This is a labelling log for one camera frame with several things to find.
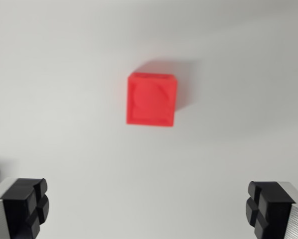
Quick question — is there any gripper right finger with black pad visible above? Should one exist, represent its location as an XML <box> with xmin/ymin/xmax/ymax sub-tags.
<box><xmin>245</xmin><ymin>180</ymin><xmax>298</xmax><ymax>239</ymax></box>

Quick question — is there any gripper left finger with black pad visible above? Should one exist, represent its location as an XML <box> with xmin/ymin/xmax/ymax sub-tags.
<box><xmin>0</xmin><ymin>177</ymin><xmax>50</xmax><ymax>239</ymax></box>

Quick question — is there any red plastic cube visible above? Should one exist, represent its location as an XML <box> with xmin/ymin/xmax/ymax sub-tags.
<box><xmin>125</xmin><ymin>72</ymin><xmax>178</xmax><ymax>128</ymax></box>

